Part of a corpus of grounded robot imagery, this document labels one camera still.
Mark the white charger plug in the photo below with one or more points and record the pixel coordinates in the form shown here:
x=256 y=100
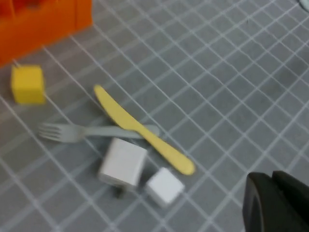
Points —
x=123 y=162

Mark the notched yellow foam cube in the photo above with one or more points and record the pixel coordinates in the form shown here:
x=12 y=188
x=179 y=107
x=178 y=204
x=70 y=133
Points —
x=27 y=84

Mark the orange plastic cutlery holder crate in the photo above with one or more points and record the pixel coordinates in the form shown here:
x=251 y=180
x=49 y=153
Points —
x=48 y=24

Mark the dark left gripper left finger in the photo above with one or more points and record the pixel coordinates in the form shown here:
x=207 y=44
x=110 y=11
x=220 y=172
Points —
x=263 y=207

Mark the white foam cube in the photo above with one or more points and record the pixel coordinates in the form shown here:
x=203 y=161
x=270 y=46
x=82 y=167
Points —
x=164 y=187

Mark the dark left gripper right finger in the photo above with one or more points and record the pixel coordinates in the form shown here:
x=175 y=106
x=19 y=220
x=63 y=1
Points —
x=299 y=200

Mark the yellow plastic knife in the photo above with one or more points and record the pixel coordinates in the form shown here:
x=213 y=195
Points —
x=120 y=116

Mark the grey grid table mat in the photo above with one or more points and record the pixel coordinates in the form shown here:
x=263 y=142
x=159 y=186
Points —
x=217 y=96

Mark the grey plastic fork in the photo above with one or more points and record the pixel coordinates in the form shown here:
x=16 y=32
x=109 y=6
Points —
x=65 y=133

